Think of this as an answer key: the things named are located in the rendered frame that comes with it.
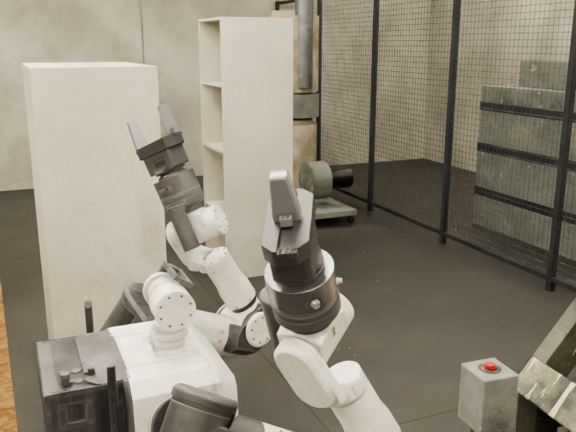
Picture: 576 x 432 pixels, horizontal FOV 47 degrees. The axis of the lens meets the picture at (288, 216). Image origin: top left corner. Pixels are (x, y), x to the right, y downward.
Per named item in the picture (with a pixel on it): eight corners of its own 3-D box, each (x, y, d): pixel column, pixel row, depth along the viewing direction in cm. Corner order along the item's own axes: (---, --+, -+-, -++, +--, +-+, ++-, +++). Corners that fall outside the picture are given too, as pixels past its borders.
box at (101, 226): (48, 339, 433) (21, 63, 390) (141, 324, 456) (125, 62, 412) (61, 405, 353) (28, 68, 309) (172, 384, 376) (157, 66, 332)
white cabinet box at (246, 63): (206, 259, 594) (198, 19, 543) (267, 251, 616) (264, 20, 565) (226, 280, 540) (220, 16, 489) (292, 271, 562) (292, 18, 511)
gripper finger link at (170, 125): (165, 104, 136) (177, 132, 137) (154, 107, 134) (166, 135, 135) (171, 101, 135) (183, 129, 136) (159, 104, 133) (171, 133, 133)
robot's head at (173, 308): (156, 346, 106) (153, 294, 104) (144, 322, 115) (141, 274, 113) (196, 339, 109) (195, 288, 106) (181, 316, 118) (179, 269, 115)
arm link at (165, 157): (157, 144, 147) (178, 194, 148) (123, 155, 140) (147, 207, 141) (193, 126, 139) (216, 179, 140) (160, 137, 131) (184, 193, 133)
